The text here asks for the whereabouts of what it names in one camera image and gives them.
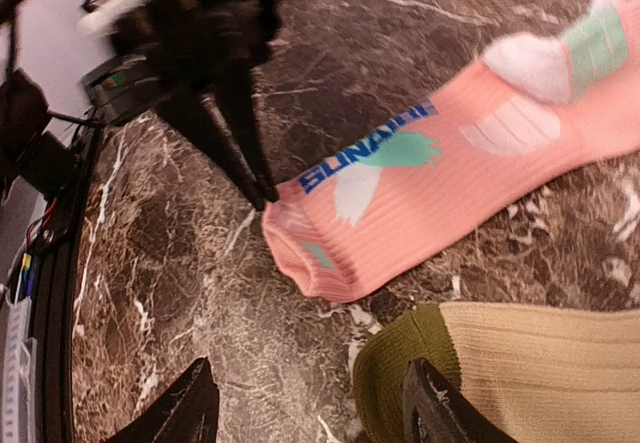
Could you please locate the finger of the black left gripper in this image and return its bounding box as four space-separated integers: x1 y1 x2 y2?
229 65 279 201
164 92 265 210

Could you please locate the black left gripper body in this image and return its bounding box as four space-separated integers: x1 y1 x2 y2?
79 0 281 125

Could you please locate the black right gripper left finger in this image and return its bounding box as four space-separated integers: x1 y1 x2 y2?
108 357 220 443

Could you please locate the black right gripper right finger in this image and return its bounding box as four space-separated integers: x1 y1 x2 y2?
402 358 516 443

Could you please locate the pink patterned long sock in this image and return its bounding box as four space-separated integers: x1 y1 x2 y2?
262 0 639 303

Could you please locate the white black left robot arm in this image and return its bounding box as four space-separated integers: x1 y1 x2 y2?
1 0 281 211

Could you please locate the beige striped cuff sock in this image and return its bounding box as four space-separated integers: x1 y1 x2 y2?
352 302 639 442

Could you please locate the white slotted cable duct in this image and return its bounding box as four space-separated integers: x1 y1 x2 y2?
1 297 37 442

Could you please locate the black front table rail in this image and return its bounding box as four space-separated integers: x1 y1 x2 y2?
30 130 103 442

